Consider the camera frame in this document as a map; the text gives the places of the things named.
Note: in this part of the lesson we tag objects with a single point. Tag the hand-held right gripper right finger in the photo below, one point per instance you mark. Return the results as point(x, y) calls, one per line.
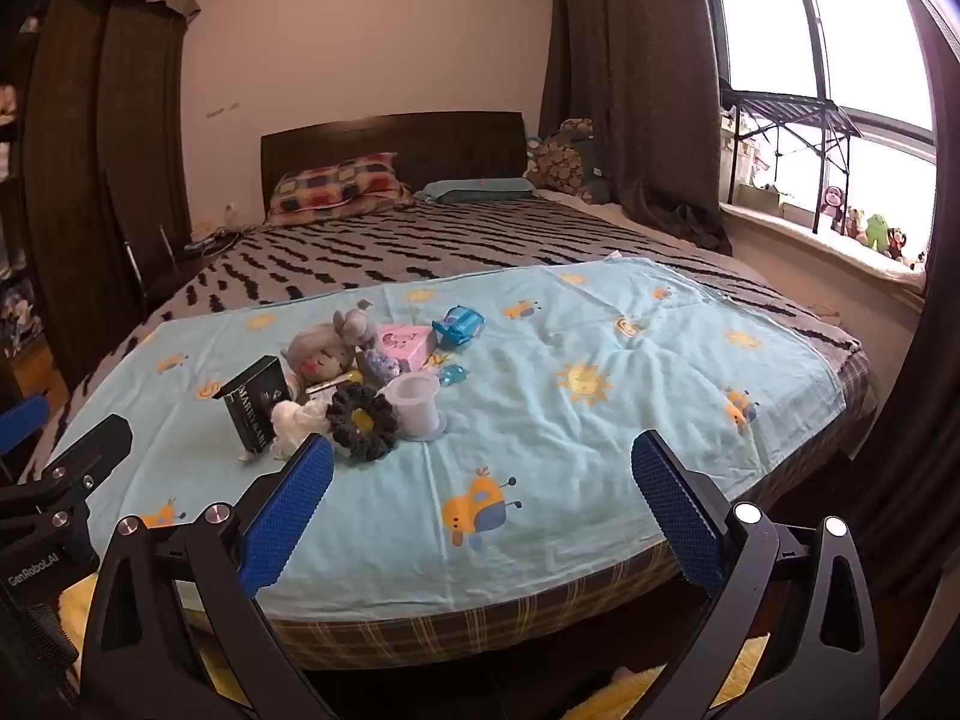
point(675, 517)

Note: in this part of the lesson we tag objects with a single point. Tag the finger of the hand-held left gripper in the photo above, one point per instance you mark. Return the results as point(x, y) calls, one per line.
point(90, 450)
point(22, 416)

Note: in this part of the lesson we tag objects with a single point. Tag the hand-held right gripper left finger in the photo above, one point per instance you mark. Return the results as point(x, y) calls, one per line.
point(289, 517)

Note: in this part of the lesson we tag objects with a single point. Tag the purple frayed cloth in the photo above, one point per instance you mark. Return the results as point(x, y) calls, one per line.
point(379, 369)

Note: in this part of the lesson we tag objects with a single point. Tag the white fluffy toy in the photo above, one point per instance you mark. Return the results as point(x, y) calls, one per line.
point(289, 420)

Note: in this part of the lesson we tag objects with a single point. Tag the black printed box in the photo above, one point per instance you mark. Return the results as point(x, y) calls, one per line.
point(255, 405)

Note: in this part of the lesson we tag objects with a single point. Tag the light blue printed sheet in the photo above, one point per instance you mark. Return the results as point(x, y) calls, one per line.
point(562, 465)

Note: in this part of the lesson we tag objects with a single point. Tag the dark crocheted flower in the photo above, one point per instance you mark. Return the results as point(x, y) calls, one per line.
point(382, 427)

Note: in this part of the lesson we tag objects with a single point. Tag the grey plush doll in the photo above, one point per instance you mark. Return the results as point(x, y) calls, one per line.
point(322, 360)

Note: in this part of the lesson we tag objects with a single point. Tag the white plastic cup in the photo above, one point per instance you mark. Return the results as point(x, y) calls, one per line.
point(416, 412)

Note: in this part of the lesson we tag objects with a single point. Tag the cluttered storage shelf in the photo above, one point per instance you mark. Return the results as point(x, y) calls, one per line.
point(11, 240)

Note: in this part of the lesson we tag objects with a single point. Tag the grey plush elephant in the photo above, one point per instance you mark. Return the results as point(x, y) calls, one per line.
point(356, 324)

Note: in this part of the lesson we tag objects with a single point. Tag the pink printed box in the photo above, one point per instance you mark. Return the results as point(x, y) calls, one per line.
point(401, 345)

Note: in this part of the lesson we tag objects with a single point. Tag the clear blue wrapper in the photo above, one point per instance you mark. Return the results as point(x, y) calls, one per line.
point(450, 375)

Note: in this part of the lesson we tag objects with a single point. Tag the blue wipes packet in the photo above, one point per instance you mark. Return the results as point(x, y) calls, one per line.
point(459, 326)

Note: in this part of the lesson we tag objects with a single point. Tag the brown curtain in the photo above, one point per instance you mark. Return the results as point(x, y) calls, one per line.
point(915, 427)
point(630, 75)

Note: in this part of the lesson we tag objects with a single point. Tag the dark wooden wardrobe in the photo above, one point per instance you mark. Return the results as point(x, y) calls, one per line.
point(105, 165)

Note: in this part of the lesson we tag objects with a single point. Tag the grey zigzag blanket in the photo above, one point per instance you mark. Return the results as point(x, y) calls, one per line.
point(412, 247)

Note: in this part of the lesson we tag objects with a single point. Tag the checkered colourful pillow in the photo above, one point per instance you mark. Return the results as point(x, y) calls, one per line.
point(334, 184)

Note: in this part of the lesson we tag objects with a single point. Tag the small brown plush toy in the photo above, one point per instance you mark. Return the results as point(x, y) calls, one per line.
point(856, 223)

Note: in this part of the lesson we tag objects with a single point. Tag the pink plush monkey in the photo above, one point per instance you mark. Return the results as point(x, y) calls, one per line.
point(832, 206)

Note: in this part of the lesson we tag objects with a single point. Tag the green plush toy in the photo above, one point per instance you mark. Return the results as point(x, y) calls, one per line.
point(877, 231)

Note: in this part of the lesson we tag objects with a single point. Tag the brown plush monkey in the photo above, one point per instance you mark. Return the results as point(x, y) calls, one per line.
point(896, 241)

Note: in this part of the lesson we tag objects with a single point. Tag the patterned brown cushion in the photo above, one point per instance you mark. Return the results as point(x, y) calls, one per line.
point(559, 161)

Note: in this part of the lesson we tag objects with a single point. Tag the blue pillow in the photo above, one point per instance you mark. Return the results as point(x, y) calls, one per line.
point(472, 190)

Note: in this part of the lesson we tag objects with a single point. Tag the dark wooden headboard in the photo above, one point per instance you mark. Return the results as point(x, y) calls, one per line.
point(390, 139)

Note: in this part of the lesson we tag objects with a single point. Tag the black folding rack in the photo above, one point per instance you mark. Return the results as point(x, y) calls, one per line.
point(787, 109)

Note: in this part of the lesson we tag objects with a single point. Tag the window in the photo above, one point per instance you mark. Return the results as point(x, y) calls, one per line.
point(862, 30)

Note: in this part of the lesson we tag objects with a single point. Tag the metal chair frame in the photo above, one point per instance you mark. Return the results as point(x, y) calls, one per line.
point(133, 270)

